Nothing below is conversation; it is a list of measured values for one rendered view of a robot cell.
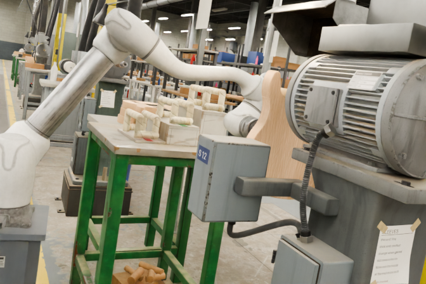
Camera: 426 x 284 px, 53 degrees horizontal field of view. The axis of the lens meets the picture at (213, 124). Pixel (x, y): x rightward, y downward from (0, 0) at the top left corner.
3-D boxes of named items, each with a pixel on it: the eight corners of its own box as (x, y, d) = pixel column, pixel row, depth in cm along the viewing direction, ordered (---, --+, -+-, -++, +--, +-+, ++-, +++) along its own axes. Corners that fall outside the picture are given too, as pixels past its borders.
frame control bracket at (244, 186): (304, 197, 109) (307, 182, 108) (241, 196, 100) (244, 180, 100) (295, 193, 112) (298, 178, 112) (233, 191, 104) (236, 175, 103)
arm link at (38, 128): (-27, 168, 145) (-19, 154, 165) (14, 195, 151) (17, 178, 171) (123, 2, 154) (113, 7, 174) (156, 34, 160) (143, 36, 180)
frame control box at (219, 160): (305, 269, 99) (326, 160, 97) (225, 274, 90) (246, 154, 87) (250, 228, 121) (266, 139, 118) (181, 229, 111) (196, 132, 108)
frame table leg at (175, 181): (165, 284, 255) (189, 137, 246) (157, 285, 253) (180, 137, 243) (162, 280, 260) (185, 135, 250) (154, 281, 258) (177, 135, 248)
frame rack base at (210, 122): (224, 148, 209) (230, 113, 207) (197, 146, 201) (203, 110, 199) (198, 137, 232) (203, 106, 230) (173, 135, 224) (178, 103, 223)
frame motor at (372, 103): (470, 186, 94) (497, 69, 91) (383, 182, 82) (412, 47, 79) (339, 146, 130) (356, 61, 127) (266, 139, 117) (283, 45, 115)
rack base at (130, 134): (167, 144, 194) (167, 142, 194) (135, 142, 186) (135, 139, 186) (145, 133, 217) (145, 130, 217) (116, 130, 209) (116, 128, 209)
